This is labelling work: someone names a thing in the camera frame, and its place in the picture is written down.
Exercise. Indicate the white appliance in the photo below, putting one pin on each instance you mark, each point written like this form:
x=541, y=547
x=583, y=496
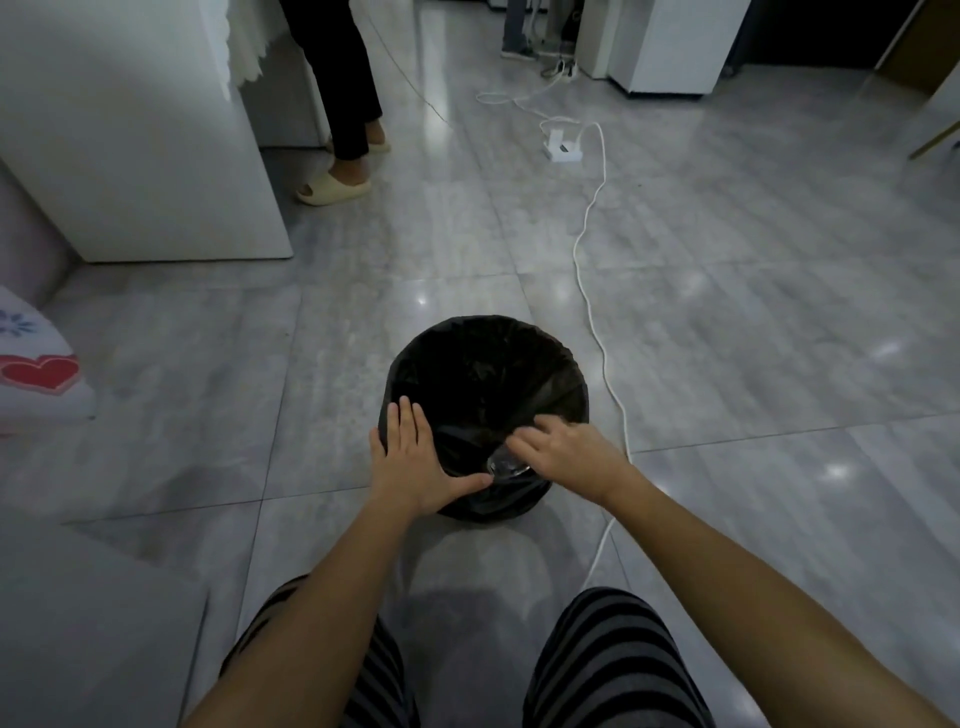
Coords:
x=675, y=45

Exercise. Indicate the black bag-lined trash bin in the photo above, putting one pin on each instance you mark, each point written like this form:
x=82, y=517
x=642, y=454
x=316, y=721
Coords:
x=487, y=375

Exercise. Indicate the white cabinet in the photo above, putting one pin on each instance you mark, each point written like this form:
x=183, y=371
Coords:
x=596, y=41

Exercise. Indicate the person's left thumb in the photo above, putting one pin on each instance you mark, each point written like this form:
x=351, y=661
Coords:
x=469, y=482

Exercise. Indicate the wooden door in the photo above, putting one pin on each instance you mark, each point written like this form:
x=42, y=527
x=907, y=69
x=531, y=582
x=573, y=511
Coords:
x=926, y=45

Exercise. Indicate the person's left hand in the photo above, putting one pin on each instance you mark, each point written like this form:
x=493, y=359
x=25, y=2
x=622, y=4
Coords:
x=409, y=469

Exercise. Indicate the person's striped right trouser leg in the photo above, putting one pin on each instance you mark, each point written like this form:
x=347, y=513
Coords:
x=615, y=660

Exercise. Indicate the heart print cushion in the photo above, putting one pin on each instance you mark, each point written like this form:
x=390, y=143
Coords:
x=37, y=367

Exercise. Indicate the person's right hand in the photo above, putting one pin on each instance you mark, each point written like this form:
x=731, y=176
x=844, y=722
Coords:
x=577, y=461

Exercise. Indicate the person's left forearm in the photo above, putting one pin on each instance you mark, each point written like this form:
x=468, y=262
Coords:
x=315, y=615

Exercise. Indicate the large white refrigerator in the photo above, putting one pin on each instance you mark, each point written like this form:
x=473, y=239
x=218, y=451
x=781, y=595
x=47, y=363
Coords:
x=142, y=127

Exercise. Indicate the white lace cloth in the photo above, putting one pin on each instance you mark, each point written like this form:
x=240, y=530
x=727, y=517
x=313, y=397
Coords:
x=244, y=41

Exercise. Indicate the person's striped trouser leg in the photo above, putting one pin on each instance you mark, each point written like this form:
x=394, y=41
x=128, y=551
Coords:
x=375, y=675
x=615, y=660

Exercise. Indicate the person's right fingers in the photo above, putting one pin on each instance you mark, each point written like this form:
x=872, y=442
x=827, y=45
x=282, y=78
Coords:
x=534, y=446

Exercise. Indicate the person's left little finger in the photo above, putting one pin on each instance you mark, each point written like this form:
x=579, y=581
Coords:
x=378, y=446

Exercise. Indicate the person's left middle finger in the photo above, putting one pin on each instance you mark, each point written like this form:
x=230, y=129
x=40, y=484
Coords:
x=409, y=424

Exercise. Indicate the person's striped left trouser leg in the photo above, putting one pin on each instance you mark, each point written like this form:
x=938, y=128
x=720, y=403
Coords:
x=375, y=675

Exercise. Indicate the beige slipper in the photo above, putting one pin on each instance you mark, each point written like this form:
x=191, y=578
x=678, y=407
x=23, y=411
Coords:
x=377, y=139
x=334, y=187

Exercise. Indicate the person's right forearm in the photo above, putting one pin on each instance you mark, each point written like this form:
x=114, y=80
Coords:
x=750, y=600

